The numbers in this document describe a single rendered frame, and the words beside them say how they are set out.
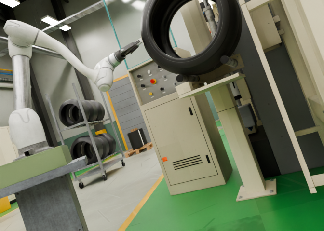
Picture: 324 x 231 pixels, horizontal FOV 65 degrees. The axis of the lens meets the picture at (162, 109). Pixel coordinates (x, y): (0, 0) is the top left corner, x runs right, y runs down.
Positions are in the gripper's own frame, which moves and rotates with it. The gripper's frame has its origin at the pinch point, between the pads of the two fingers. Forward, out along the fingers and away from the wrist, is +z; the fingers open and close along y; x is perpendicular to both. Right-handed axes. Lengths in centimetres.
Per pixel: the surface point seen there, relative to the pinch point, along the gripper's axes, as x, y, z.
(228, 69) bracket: 43, 24, 38
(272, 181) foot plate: 129, 42, 25
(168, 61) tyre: 25.4, -12.5, 14.6
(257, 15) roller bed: 23, 20, 69
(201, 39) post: 15.1, 26.9, 31.4
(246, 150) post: 98, 27, 22
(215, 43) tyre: 31, -13, 43
